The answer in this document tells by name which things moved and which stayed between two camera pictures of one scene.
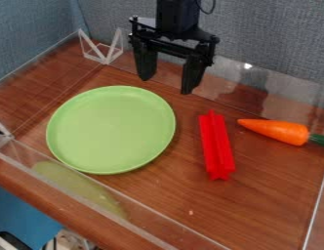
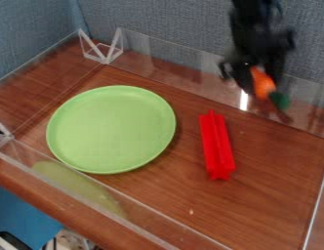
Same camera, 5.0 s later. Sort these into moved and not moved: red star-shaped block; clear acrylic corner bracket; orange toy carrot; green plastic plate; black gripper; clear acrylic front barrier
Moved: orange toy carrot; black gripper
Not moved: green plastic plate; clear acrylic corner bracket; red star-shaped block; clear acrylic front barrier
